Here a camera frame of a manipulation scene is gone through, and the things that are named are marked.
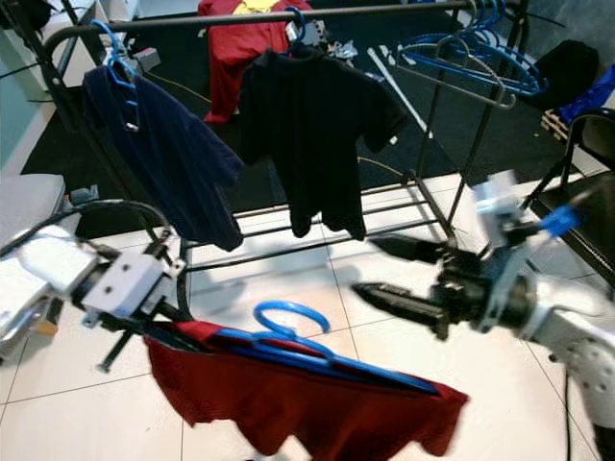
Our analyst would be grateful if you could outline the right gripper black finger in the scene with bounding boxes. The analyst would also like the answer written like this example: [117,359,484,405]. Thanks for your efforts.
[351,281,453,330]
[370,233,448,268]

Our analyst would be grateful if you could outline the plain red shirt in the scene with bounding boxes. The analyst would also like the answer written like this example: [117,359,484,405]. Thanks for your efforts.
[149,320,470,461]

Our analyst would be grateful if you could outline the grey metal hanger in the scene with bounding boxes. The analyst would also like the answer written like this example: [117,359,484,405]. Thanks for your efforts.
[394,36,520,109]

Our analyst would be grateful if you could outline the dark floor carpet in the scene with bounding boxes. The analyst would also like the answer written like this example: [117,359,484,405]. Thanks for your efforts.
[19,0,587,217]

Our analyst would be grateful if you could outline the black folding chair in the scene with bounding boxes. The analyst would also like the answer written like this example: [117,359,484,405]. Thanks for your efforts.
[524,108,615,289]

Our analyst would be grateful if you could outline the plain black shirt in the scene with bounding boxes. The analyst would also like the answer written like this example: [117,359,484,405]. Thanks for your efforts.
[238,46,412,241]

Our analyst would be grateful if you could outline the grey cushioned ottoman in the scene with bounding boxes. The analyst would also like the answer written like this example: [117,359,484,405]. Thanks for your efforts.
[0,173,66,253]

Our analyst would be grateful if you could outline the navy blue shirt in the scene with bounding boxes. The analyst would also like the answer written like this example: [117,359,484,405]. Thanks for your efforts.
[82,62,246,253]

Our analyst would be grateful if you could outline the blue bag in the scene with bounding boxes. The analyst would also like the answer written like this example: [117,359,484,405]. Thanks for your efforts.
[557,62,615,126]

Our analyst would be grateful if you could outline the black bag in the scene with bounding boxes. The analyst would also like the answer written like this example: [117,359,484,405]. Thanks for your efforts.
[533,38,602,109]

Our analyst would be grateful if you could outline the black metal clothes rack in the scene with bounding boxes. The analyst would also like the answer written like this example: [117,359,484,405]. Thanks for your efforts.
[43,0,529,275]

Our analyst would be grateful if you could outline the red shirt with yellow print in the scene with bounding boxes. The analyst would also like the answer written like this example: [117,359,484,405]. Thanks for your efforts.
[197,0,299,124]

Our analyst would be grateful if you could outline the white low cabinet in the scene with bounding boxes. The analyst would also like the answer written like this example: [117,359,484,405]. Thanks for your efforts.
[0,0,97,78]

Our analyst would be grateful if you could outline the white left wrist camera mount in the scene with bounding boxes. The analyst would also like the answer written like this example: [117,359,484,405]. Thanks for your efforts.
[82,252,169,329]

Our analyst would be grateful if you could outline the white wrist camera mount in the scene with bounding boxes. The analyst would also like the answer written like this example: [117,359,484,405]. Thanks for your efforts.
[471,171,539,332]
[82,252,169,329]

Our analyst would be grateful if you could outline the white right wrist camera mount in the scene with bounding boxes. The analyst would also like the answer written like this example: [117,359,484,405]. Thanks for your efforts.
[471,171,539,332]

